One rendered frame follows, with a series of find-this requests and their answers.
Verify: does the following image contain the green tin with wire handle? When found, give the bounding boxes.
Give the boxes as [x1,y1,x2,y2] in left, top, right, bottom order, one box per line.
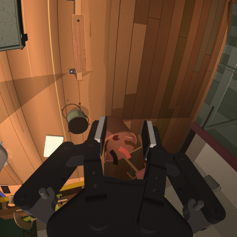
[61,103,90,134]

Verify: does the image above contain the grey-green speckled tray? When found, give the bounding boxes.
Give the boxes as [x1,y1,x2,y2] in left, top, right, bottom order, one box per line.
[0,0,28,52]

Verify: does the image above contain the grey cylinder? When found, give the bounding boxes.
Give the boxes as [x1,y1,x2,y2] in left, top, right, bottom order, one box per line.
[0,144,9,171]

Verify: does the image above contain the tan wooden strip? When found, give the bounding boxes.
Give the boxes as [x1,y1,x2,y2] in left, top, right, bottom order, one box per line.
[75,0,83,81]

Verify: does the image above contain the maroon block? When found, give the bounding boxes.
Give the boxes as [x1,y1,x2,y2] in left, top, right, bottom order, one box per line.
[135,169,147,180]

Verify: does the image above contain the brown leather offcut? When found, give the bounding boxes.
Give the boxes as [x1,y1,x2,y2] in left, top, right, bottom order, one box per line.
[14,211,38,230]

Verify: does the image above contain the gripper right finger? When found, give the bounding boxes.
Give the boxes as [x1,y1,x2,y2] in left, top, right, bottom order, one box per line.
[141,120,227,225]

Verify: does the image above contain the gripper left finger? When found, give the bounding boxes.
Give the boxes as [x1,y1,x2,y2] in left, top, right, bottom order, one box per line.
[14,116,108,212]

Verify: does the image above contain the brown scrap bin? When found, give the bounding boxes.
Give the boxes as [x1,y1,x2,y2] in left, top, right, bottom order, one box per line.
[103,115,138,165]

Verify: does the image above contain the white card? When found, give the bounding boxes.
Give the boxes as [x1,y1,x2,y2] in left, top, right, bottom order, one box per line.
[44,135,64,158]

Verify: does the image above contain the grey pouch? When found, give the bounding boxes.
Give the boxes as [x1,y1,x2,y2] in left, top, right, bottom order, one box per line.
[203,174,222,193]

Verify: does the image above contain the wooden stick frame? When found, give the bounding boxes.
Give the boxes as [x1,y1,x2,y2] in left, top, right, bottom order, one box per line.
[124,134,148,180]

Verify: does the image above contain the grey-green shelf unit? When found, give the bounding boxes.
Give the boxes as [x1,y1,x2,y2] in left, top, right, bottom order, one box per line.
[192,0,237,131]

